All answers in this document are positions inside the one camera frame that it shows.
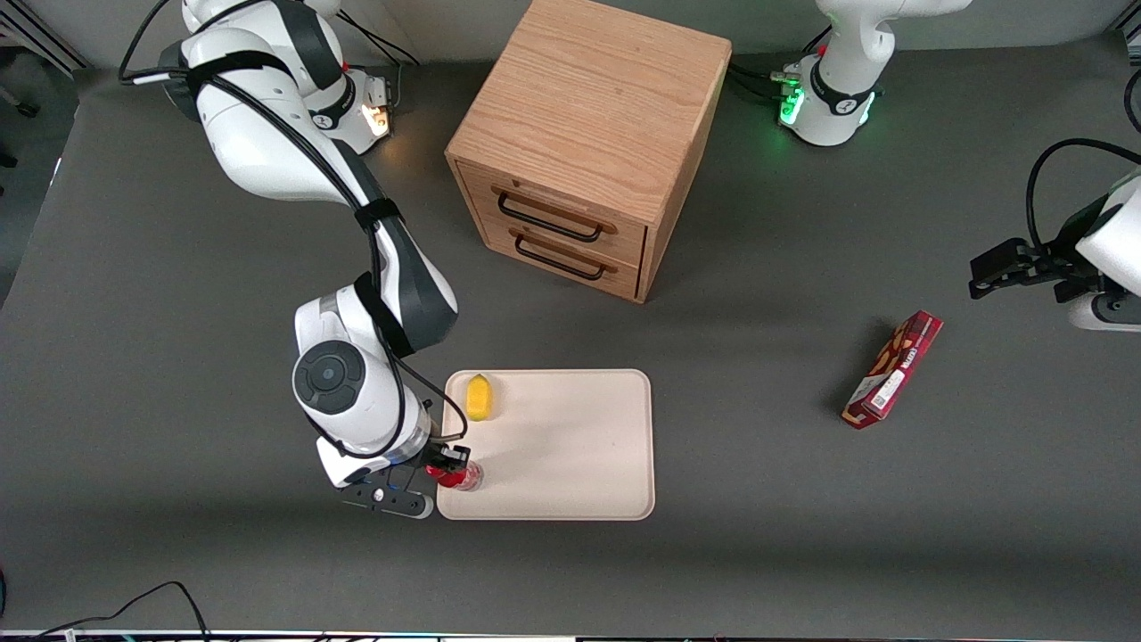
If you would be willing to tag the red-capped coke bottle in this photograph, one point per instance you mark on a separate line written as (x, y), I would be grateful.
(461, 477)

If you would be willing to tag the aluminium frame rail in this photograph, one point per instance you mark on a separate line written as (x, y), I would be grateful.
(40, 31)

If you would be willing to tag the wooden lowest cabinet drawer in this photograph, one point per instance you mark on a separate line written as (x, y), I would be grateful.
(570, 267)

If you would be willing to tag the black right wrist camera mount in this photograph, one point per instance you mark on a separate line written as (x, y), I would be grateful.
(392, 501)

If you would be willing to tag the wooden two-drawer cabinet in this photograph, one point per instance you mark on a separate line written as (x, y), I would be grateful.
(588, 98)

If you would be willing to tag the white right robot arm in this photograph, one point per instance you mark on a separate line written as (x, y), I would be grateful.
(267, 143)

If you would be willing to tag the wooden drawer under cabinet lid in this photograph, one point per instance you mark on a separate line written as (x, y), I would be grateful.
(570, 214)

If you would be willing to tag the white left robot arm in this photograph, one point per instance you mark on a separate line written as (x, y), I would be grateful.
(838, 98)

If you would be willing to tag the red snack box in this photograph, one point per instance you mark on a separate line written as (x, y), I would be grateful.
(894, 370)

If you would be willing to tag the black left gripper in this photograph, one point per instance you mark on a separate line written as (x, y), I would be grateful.
(1057, 267)

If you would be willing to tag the cream plastic tray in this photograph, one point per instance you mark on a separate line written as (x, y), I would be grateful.
(562, 446)

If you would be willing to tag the yellow lemon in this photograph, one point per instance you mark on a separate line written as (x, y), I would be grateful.
(480, 398)

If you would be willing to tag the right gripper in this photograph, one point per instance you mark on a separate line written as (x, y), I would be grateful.
(443, 462)

